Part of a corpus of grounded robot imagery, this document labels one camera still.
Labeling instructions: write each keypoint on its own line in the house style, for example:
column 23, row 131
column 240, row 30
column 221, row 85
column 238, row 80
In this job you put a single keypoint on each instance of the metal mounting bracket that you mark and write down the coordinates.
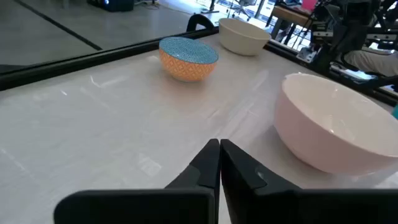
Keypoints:
column 306, row 54

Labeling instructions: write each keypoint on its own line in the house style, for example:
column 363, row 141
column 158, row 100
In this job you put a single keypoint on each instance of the wooden desk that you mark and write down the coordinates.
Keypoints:
column 290, row 15

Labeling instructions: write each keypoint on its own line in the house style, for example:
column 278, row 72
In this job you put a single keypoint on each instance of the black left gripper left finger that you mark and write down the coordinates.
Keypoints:
column 146, row 207

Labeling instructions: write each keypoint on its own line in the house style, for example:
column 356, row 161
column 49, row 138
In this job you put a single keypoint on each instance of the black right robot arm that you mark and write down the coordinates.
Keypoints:
column 348, row 28

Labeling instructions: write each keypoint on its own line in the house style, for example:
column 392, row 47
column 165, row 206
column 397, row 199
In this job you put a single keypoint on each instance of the cream ceramic bowl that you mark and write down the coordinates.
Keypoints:
column 241, row 37

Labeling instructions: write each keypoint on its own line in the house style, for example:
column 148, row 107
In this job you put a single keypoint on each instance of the black curved clamp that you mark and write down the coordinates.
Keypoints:
column 199, row 21

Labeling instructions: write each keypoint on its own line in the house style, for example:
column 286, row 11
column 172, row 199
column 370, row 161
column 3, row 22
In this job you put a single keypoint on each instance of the office chair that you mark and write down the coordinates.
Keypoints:
column 244, row 7

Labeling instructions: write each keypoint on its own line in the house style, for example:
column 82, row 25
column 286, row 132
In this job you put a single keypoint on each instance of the black table edge frame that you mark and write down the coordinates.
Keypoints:
column 77, row 62

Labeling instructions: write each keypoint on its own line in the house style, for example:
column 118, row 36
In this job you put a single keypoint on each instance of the large pink ceramic bowl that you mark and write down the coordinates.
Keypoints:
column 326, row 133

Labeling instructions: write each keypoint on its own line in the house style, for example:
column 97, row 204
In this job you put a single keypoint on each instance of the orange and blue patterned bowl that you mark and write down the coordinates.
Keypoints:
column 188, row 62

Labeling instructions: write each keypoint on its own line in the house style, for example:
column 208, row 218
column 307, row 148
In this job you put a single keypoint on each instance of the black equipment box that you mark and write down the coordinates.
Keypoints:
column 112, row 4

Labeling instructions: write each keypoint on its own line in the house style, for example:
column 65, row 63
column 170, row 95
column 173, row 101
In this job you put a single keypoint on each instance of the teal object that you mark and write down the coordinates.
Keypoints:
column 395, row 112

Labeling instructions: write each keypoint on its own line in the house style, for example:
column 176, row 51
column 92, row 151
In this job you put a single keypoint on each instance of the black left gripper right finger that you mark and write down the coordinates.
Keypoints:
column 280, row 205

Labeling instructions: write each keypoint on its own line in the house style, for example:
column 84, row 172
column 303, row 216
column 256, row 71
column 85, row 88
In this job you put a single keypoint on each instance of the person's leg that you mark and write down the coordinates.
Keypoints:
column 373, row 62

